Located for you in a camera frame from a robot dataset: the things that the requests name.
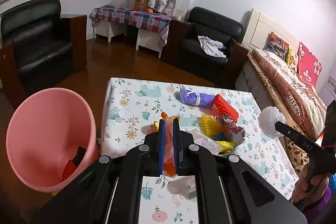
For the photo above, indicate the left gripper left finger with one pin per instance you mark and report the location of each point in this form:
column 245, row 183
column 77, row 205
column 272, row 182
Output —
column 143, row 160

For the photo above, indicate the large black leather armchair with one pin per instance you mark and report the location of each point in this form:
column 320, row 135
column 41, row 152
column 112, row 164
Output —
column 40, row 47

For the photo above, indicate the plastic cup with straw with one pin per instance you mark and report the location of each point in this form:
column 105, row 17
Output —
column 179, row 14

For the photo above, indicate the floral tablecloth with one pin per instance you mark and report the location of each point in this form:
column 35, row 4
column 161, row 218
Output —
column 132, row 106

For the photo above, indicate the pink plastic bucket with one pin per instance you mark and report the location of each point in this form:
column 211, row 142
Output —
column 43, row 135

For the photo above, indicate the red plastic wrapper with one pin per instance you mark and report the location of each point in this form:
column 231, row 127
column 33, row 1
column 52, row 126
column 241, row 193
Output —
column 68, row 170

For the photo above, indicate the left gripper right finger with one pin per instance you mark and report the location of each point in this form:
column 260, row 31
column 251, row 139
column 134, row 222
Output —
column 193, row 160

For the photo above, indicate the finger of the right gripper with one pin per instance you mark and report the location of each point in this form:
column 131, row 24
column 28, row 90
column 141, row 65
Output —
column 284, row 129

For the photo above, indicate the black foam fruit net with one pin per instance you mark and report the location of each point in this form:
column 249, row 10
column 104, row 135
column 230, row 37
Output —
column 80, row 153

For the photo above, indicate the white plastic bag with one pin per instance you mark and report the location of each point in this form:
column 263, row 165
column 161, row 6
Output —
column 267, row 120

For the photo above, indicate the folded cloth on armchair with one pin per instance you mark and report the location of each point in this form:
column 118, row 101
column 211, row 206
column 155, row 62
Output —
column 212, row 47

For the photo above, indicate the bed with brown quilt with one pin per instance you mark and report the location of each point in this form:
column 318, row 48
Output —
column 273, row 83

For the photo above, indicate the clear plastic wrapper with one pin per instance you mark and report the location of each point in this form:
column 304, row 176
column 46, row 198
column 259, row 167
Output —
column 204, row 141

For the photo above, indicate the plaid tablecloth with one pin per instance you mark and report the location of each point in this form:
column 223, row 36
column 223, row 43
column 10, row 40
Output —
column 156, row 23

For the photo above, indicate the clear plastic bag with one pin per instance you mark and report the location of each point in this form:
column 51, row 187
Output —
column 118, row 4

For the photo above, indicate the brown snack wrapper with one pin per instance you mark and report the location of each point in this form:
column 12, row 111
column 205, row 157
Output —
column 231, row 131

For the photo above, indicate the purple sleeve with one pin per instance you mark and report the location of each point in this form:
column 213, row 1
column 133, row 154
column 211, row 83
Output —
column 322, row 197

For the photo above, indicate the colourful striped pillow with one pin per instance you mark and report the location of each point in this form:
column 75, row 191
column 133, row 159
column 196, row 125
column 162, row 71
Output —
column 278, row 46

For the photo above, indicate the orange plastic wrapper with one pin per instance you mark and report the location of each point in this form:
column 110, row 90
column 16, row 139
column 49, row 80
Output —
column 168, row 151

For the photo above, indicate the white side table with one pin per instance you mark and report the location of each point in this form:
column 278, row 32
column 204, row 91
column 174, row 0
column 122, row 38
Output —
column 138, row 37

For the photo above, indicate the white bed headboard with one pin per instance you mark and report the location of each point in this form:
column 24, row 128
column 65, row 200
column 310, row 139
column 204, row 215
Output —
column 258, row 29

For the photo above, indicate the right hand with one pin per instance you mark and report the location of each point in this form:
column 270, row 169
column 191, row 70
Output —
column 300, row 190

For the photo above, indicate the purple cloth pouch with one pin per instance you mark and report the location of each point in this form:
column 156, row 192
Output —
column 193, row 98

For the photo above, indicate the yellow crumpled wrapper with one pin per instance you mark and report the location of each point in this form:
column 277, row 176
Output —
column 224, row 147

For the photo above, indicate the red flower pillow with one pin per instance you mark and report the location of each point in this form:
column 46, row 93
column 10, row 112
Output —
column 309, row 68

